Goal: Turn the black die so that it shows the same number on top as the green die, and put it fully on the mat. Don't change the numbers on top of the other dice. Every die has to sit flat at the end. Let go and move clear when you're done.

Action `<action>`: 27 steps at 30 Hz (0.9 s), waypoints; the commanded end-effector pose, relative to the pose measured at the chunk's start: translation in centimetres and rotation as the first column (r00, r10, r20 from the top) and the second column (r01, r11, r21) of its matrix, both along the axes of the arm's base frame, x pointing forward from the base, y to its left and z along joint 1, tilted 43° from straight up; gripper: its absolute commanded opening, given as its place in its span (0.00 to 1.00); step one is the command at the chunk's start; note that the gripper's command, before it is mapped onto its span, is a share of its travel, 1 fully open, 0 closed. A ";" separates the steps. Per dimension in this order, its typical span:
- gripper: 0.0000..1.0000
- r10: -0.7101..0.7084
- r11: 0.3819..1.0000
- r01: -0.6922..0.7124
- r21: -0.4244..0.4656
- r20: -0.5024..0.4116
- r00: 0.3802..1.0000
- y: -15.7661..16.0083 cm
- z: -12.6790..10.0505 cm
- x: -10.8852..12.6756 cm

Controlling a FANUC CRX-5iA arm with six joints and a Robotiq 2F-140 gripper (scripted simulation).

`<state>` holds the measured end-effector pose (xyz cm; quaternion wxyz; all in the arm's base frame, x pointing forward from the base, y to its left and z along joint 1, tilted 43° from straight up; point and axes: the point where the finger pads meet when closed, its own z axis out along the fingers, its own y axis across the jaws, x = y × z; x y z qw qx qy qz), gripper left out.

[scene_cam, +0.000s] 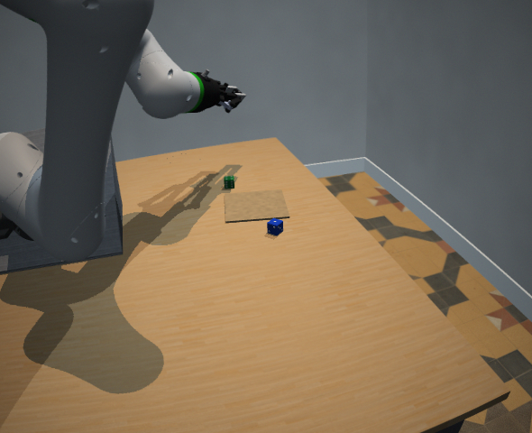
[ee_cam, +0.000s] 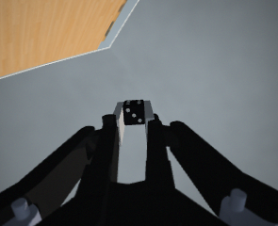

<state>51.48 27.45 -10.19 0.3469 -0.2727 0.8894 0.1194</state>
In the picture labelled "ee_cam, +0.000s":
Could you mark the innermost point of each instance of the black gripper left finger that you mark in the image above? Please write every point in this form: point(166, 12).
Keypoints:
point(45, 188)

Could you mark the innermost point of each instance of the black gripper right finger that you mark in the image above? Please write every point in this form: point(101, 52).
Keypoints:
point(235, 197)

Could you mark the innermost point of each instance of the black die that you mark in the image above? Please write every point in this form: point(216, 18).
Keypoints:
point(133, 112)

